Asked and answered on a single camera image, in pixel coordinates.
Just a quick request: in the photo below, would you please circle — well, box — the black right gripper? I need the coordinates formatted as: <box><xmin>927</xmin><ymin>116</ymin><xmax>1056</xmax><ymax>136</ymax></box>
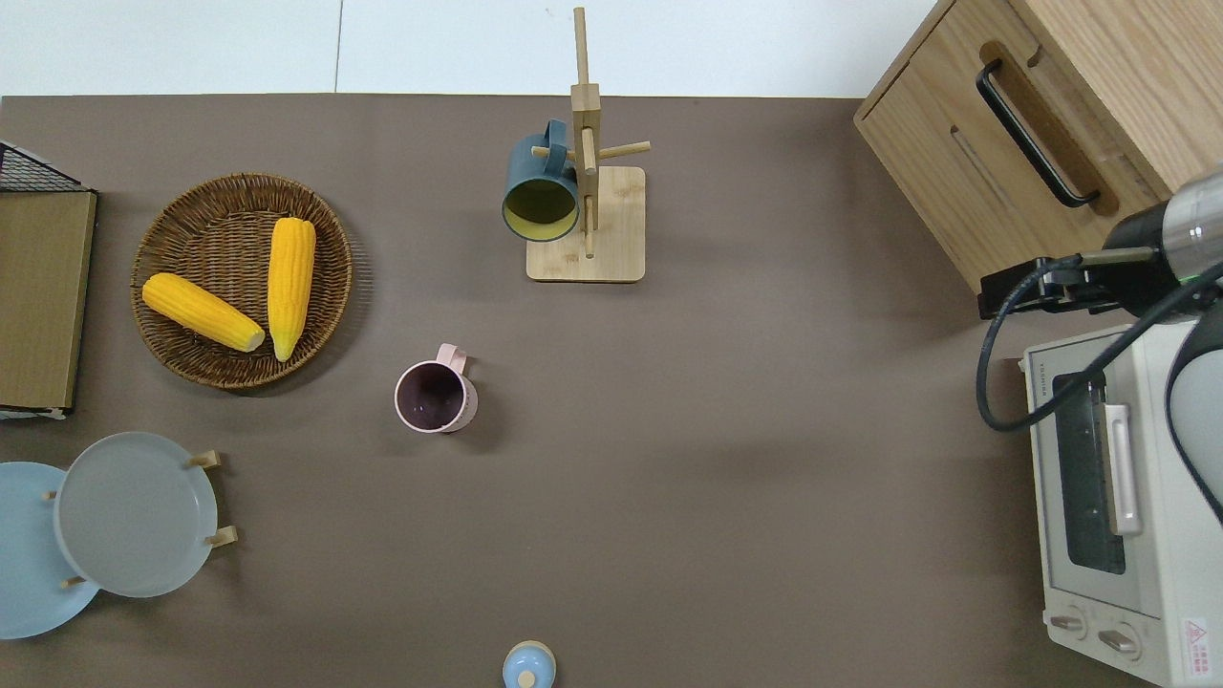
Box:
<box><xmin>979</xmin><ymin>203</ymin><xmax>1197</xmax><ymax>322</ymax></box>

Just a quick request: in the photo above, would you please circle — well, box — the pink ribbed mug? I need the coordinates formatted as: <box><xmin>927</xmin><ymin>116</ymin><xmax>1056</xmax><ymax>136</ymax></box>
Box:
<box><xmin>395</xmin><ymin>344</ymin><xmax>478</xmax><ymax>436</ymax></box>

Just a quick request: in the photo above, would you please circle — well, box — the white toaster oven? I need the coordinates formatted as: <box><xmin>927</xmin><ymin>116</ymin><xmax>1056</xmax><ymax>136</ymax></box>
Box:
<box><xmin>1020</xmin><ymin>320</ymin><xmax>1223</xmax><ymax>688</ymax></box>

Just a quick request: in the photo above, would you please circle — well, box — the brown table mat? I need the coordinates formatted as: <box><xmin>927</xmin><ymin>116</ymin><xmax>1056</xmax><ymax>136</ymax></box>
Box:
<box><xmin>0</xmin><ymin>94</ymin><xmax>1223</xmax><ymax>688</ymax></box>

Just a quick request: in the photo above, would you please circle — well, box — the wooden mug tree stand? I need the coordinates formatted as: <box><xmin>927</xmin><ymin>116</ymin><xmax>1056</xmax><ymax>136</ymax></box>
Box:
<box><xmin>526</xmin><ymin>8</ymin><xmax>653</xmax><ymax>284</ymax></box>

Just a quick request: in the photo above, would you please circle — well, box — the dark blue ribbed mug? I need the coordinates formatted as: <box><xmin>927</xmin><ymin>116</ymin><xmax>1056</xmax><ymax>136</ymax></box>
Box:
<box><xmin>502</xmin><ymin>119</ymin><xmax>582</xmax><ymax>243</ymax></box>

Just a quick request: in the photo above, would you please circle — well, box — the small blue round button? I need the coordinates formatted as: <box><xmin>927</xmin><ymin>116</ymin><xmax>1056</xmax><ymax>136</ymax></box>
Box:
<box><xmin>503</xmin><ymin>640</ymin><xmax>557</xmax><ymax>688</ymax></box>

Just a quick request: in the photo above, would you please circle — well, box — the yellow corn cob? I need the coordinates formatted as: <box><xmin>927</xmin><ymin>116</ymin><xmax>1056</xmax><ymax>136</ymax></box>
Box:
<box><xmin>142</xmin><ymin>273</ymin><xmax>267</xmax><ymax>353</ymax></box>
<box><xmin>268</xmin><ymin>217</ymin><xmax>317</xmax><ymax>362</ymax></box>

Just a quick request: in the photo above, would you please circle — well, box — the brown wicker basket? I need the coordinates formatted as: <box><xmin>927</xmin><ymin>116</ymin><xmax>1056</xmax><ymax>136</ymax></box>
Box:
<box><xmin>130</xmin><ymin>172</ymin><xmax>354</xmax><ymax>390</ymax></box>

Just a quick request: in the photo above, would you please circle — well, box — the wooden plate rack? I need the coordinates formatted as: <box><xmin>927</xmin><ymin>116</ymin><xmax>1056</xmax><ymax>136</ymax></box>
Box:
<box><xmin>42</xmin><ymin>449</ymin><xmax>240</xmax><ymax>590</ymax></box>

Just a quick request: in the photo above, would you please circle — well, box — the grey plate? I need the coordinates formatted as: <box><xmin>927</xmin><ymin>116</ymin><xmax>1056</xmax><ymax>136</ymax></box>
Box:
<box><xmin>54</xmin><ymin>432</ymin><xmax>219</xmax><ymax>599</ymax></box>

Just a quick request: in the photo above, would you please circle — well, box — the light blue plate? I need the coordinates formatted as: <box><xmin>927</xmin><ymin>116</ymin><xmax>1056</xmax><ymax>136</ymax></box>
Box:
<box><xmin>0</xmin><ymin>462</ymin><xmax>101</xmax><ymax>639</ymax></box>

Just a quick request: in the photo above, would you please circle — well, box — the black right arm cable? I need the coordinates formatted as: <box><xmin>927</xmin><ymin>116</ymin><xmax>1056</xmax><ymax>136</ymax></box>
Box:
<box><xmin>975</xmin><ymin>250</ymin><xmax>1223</xmax><ymax>433</ymax></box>

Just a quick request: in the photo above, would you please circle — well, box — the wooden cabinet with black handle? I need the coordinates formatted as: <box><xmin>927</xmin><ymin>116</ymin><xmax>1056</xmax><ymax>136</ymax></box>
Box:
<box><xmin>853</xmin><ymin>0</ymin><xmax>1223</xmax><ymax>295</ymax></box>

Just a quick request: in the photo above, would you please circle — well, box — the wire basket shelf wooden top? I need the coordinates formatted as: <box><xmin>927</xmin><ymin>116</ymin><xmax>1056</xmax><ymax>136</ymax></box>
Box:
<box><xmin>0</xmin><ymin>141</ymin><xmax>98</xmax><ymax>421</ymax></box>

